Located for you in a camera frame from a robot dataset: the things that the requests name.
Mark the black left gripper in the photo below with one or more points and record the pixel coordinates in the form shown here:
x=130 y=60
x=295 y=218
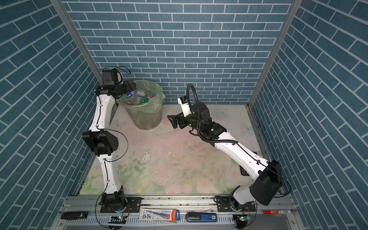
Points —
x=127 y=88

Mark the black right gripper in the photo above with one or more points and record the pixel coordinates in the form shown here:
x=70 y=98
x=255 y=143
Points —
x=176 y=121

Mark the blue label water bottle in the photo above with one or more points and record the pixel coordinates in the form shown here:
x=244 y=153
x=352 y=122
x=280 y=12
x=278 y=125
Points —
x=131 y=98

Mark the small blue label bottle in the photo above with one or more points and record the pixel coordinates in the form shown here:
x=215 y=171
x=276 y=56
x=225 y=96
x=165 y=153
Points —
x=140 y=93

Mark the green plastic bottle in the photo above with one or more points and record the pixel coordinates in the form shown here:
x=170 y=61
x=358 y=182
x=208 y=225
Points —
x=144 y=100

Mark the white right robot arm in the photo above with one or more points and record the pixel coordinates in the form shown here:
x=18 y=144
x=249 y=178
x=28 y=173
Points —
x=266 y=175

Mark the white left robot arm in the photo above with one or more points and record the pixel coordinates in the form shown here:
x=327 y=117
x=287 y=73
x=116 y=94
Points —
x=100 y=138

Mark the green lined trash bin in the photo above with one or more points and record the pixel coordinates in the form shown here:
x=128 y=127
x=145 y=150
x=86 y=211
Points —
x=149 y=115

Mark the black calculator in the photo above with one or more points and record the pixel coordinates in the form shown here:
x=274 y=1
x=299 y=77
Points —
x=243 y=172

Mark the blue black device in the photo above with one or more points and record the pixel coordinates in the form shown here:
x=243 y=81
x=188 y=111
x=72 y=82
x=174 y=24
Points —
x=199 y=217

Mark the red marker pen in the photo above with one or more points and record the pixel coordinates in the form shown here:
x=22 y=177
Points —
x=274 y=212

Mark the black remote control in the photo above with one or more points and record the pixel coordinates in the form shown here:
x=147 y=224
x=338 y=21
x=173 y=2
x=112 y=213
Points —
x=74 y=215

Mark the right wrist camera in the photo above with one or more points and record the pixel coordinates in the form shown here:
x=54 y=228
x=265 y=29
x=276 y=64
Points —
x=183 y=102

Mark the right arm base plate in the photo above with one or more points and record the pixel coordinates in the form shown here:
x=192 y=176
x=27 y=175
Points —
x=229 y=204

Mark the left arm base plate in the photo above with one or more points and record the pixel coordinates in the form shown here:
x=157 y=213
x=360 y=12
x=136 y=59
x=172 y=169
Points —
x=131 y=205

